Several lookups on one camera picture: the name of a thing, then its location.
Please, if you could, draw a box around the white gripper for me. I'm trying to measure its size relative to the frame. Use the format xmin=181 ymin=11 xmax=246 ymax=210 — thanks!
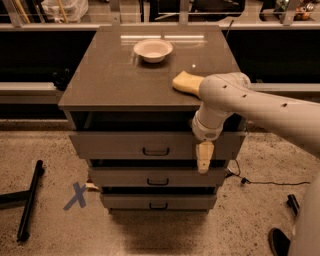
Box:
xmin=192 ymin=111 xmax=224 ymax=174

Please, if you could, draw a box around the grey top drawer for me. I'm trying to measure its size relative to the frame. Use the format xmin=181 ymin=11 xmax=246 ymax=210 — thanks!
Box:
xmin=68 ymin=130 xmax=247 ymax=161

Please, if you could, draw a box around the grey drawer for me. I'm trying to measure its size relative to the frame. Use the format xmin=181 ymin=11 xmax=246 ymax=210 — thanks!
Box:
xmin=88 ymin=168 xmax=226 ymax=187
xmin=101 ymin=194 xmax=217 ymax=210
xmin=68 ymin=130 xmax=247 ymax=161

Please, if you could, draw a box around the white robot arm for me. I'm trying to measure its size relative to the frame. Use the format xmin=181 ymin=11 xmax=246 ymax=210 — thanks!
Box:
xmin=191 ymin=73 xmax=320 ymax=256

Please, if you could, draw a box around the grey drawer cabinet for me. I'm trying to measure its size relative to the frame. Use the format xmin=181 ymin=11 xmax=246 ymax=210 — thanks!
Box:
xmin=59 ymin=25 xmax=245 ymax=198

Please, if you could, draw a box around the grey bottom drawer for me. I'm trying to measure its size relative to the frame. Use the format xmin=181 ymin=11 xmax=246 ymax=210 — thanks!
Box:
xmin=101 ymin=194 xmax=217 ymax=210

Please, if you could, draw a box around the grey middle drawer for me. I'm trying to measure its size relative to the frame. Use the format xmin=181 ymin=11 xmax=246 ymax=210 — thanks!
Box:
xmin=88 ymin=168 xmax=226 ymax=187

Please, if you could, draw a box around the yellow sponge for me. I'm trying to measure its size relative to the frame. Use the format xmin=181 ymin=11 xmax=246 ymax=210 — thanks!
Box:
xmin=172 ymin=71 xmax=204 ymax=96

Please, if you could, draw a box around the black stand leg right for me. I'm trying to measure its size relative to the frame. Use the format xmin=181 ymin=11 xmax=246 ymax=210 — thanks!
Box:
xmin=287 ymin=194 xmax=299 ymax=215

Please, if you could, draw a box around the black stand leg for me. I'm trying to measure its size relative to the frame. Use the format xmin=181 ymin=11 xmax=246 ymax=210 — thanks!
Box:
xmin=0 ymin=160 xmax=45 ymax=242
xmin=287 ymin=194 xmax=299 ymax=215

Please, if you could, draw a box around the white bowl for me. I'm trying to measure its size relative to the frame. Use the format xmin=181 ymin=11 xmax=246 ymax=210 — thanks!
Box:
xmin=134 ymin=39 xmax=173 ymax=63

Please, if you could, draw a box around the black round base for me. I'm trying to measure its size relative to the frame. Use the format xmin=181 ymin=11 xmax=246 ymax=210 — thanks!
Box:
xmin=268 ymin=228 xmax=290 ymax=256

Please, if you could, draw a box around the blue tape cross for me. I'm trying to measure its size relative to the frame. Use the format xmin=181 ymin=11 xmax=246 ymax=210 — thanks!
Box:
xmin=63 ymin=182 xmax=86 ymax=211

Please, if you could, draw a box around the black stand leg left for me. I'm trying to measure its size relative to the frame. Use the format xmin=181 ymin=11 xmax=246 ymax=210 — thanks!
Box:
xmin=0 ymin=160 xmax=45 ymax=242

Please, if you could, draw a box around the white plastic bag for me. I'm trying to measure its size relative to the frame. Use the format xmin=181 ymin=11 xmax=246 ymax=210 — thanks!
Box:
xmin=41 ymin=0 xmax=89 ymax=23

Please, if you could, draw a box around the black floor cable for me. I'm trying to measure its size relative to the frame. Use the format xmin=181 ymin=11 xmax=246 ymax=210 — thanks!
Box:
xmin=226 ymin=159 xmax=312 ymax=186

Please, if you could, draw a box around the black clamp on rail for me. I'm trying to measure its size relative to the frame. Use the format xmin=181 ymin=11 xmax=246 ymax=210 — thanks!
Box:
xmin=52 ymin=69 xmax=70 ymax=91

